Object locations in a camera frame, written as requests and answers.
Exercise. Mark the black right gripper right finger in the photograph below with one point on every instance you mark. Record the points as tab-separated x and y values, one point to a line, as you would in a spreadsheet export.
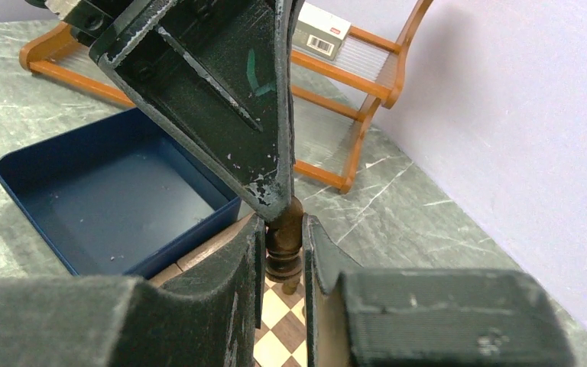
358	316

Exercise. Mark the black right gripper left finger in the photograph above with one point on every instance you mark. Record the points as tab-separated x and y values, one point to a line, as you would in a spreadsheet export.
75	321

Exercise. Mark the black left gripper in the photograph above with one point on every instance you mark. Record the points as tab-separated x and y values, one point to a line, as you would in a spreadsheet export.
88	19

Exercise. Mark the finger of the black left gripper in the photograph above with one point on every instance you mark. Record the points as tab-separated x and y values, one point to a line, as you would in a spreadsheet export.
215	75

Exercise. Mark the dark chess piece off board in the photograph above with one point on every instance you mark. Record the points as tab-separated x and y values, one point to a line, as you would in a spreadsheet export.
283	243

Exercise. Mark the wooden chess board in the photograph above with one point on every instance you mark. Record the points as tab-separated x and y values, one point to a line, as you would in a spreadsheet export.
211	301

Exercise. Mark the white red box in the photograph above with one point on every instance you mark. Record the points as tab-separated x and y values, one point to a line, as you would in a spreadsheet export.
320	32

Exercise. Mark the orange wooden rack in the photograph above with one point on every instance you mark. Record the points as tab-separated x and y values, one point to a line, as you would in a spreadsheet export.
335	100

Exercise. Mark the blue metal tin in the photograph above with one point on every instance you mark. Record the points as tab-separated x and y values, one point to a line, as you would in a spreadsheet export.
117	196

